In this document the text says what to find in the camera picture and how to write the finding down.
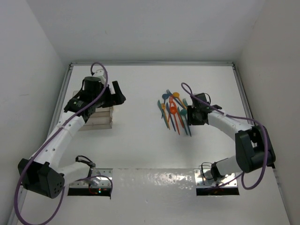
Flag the orange plastic spoon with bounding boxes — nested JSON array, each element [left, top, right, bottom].
[[170, 106, 180, 135]]

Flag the yellow plastic spoon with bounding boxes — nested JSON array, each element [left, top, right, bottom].
[[172, 92, 186, 109]]

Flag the blue plastic fork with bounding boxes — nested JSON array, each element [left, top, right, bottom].
[[166, 90, 173, 102]]

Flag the blue plastic spoon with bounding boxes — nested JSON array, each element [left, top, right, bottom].
[[162, 93, 169, 118]]

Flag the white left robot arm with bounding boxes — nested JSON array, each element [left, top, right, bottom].
[[18, 76, 126, 199]]

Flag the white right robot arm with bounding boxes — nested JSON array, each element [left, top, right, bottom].
[[187, 93, 276, 189]]

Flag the orange plastic knife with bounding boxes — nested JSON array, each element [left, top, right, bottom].
[[177, 106, 185, 128]]

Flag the clear acrylic utensil organizer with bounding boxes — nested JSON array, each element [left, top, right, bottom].
[[72, 90, 115, 131]]

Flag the orange plastic fork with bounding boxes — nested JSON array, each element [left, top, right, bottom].
[[169, 96, 177, 108]]

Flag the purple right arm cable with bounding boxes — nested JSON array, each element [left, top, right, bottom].
[[180, 82, 270, 190]]

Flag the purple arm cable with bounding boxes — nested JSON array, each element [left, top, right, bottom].
[[14, 62, 113, 225], [180, 82, 270, 190]]

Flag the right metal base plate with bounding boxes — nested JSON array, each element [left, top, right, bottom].
[[194, 168, 238, 188]]

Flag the metal base plate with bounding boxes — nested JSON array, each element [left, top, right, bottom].
[[69, 168, 113, 188], [194, 168, 238, 188]]

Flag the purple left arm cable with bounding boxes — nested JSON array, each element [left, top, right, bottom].
[[14, 62, 113, 225]]

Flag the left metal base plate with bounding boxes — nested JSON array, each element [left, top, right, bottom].
[[69, 168, 113, 188]]

